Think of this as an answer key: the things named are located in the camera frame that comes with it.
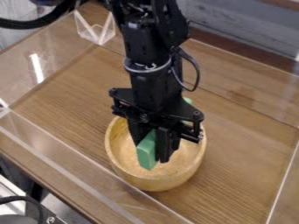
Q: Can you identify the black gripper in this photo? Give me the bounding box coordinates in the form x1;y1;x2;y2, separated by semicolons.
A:
108;59;204;163

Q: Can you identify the green rectangular block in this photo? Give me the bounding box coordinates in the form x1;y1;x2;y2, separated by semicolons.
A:
135;97;195;171

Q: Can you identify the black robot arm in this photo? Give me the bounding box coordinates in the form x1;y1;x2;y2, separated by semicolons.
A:
108;0;204;163

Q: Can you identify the brown wooden bowl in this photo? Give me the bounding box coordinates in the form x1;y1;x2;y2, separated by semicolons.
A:
105;116;207;192

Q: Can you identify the clear acrylic tray wall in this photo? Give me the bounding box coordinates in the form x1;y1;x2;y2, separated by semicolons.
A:
0;107;192;224

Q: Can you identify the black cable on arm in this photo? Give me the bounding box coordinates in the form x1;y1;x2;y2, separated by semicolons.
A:
170;46;202;93

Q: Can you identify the clear acrylic corner bracket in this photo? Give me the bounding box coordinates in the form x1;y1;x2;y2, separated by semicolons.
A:
73;10;116;46

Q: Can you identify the black metal bracket with bolt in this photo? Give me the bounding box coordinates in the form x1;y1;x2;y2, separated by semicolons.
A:
24;194;67;224

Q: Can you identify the black cable lower left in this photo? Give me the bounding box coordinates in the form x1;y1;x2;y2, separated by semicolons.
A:
0;196;43;224

